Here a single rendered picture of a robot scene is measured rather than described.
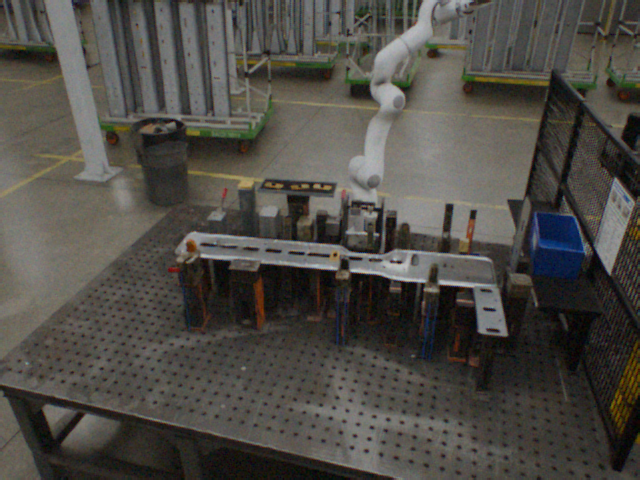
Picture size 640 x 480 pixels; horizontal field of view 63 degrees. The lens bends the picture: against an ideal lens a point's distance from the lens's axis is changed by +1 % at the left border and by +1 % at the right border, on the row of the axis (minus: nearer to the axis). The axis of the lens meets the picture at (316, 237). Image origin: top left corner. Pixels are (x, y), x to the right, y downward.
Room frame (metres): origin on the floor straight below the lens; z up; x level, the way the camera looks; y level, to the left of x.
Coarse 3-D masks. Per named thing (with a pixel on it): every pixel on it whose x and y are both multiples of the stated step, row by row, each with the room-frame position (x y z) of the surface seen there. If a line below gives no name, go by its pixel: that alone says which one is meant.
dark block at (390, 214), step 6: (390, 210) 2.11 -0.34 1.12; (390, 216) 2.05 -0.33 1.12; (396, 216) 2.05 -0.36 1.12; (390, 222) 2.05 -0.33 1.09; (390, 228) 2.05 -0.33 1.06; (390, 234) 2.05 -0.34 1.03; (390, 240) 2.05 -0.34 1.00; (390, 246) 2.05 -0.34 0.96; (384, 252) 2.05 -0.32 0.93; (384, 282) 2.05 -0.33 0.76; (390, 282) 2.05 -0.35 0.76; (384, 288) 2.06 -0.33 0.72
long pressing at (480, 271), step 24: (216, 240) 2.05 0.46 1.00; (240, 240) 2.05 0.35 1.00; (264, 240) 2.05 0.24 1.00; (288, 240) 2.04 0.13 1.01; (288, 264) 1.86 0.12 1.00; (312, 264) 1.85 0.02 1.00; (336, 264) 1.85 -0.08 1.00; (360, 264) 1.85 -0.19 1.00; (384, 264) 1.84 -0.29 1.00; (408, 264) 1.84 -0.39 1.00; (456, 264) 1.84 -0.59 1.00; (480, 264) 1.84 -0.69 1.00
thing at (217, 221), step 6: (210, 216) 2.17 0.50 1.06; (216, 216) 2.18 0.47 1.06; (222, 216) 2.17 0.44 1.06; (210, 222) 2.14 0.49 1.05; (216, 222) 2.14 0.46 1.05; (222, 222) 2.16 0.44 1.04; (210, 228) 2.14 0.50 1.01; (216, 228) 2.14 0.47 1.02; (222, 228) 2.15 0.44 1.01; (222, 234) 2.14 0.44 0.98; (228, 234) 2.21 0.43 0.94; (228, 264) 2.18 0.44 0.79; (228, 270) 2.16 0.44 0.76; (228, 276) 2.16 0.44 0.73; (216, 282) 2.14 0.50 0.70; (228, 282) 2.14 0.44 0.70
